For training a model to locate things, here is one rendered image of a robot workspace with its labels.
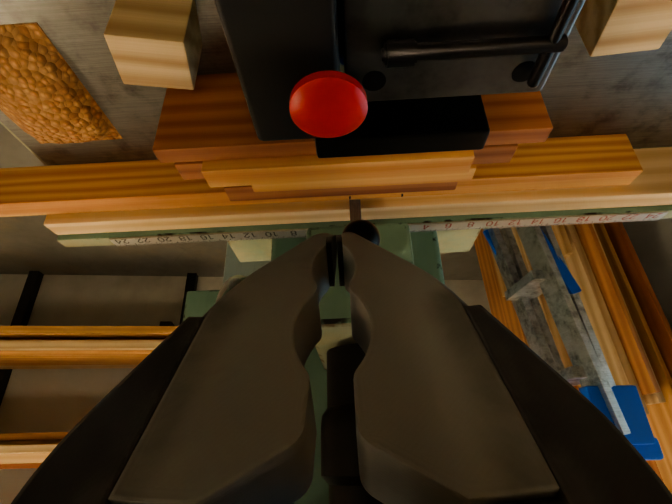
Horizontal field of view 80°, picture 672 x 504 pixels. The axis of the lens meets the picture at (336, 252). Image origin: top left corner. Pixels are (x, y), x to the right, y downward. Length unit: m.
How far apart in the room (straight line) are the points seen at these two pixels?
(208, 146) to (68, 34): 0.11
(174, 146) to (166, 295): 2.68
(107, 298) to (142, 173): 2.69
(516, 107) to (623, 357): 1.44
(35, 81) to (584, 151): 0.41
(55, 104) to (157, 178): 0.09
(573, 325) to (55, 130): 1.04
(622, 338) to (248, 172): 1.54
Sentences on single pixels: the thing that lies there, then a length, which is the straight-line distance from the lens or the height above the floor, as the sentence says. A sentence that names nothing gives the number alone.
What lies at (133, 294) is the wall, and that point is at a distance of 3.02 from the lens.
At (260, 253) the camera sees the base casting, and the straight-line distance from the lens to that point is 0.76.
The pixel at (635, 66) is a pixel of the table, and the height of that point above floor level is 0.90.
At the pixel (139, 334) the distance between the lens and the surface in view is 2.37.
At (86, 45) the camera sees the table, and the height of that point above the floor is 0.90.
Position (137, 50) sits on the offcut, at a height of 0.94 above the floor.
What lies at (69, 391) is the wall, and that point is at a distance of 2.97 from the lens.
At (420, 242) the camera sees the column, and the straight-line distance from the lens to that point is 0.53.
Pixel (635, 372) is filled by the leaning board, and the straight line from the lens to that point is 1.68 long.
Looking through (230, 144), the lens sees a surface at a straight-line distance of 0.27.
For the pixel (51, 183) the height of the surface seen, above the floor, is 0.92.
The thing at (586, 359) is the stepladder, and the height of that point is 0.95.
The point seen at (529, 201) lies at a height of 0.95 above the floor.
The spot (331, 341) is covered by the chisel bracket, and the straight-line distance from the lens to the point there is 0.28.
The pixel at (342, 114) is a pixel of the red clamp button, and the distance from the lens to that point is 0.16.
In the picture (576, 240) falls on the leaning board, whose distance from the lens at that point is 1.79.
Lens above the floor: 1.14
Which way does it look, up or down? 27 degrees down
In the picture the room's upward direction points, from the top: 178 degrees clockwise
